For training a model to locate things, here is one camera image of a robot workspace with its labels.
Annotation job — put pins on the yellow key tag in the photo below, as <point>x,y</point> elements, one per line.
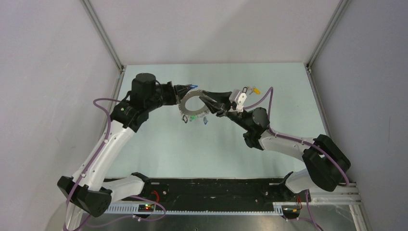
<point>254,90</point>

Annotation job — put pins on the large metal keyring with clips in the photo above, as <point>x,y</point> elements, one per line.
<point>191,105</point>

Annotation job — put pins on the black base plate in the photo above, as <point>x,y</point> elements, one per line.
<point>219,194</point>

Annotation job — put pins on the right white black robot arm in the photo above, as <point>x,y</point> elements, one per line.
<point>326,165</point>

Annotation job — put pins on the aluminium frame post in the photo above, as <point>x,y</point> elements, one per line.
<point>95,20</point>
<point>328,31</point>

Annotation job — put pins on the grey slotted cable duct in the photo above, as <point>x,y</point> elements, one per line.
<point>134,209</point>

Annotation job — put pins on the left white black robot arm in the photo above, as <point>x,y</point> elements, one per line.
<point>86,188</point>

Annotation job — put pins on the left aluminium frame post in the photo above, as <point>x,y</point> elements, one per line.
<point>95,20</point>

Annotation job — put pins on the right aluminium frame post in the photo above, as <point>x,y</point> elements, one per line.
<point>328,31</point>

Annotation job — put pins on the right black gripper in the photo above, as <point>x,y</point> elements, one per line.
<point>218,107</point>

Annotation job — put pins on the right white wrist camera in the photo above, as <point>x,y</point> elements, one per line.
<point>237,99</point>

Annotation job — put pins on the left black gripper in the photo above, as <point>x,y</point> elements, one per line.
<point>180,90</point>

